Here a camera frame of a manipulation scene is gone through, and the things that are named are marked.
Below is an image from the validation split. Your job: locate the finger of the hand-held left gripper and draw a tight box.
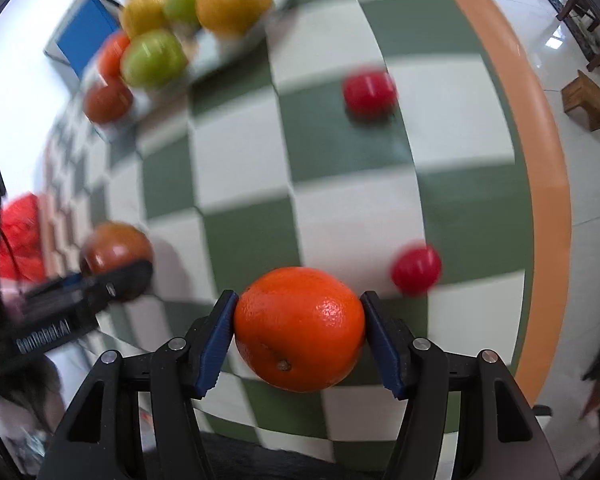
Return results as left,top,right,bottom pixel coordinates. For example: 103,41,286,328
80,259,153,306

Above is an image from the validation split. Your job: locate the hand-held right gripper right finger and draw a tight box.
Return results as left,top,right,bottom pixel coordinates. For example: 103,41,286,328
360,290,563,480

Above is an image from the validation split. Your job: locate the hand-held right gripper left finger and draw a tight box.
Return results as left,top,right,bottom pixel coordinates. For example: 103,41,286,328
40,290,241,480

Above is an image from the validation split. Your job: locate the orange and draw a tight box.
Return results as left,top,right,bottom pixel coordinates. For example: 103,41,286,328
97,32,131,81
233,266,367,393

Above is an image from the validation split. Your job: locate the reddish brown pomegranate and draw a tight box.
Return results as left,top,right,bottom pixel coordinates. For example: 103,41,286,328
83,77,135,123

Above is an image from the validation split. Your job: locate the white floral oval plate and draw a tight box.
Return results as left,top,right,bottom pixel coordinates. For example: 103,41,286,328
87,0,296,136

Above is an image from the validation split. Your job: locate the yellow pear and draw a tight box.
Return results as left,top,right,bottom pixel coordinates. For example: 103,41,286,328
119,0,173,38

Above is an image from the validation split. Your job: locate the yellow citrus fruit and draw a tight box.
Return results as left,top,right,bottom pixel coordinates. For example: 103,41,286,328
195,0,273,36

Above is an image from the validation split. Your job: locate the small red fruit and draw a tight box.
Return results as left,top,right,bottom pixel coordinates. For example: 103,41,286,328
390,244,443,296
342,67,398,121

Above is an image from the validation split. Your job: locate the red plastic bag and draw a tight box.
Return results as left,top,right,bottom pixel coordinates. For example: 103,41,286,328
0,192,48,281

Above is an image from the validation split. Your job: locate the green white checkered tablecloth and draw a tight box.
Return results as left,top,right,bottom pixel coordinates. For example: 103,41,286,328
40,0,573,466

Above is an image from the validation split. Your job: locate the small wooden stool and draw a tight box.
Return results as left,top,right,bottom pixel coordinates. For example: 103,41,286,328
561,69,600,132

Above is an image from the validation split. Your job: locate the dark wooden chair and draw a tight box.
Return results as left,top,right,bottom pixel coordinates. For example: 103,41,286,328
542,0,600,76

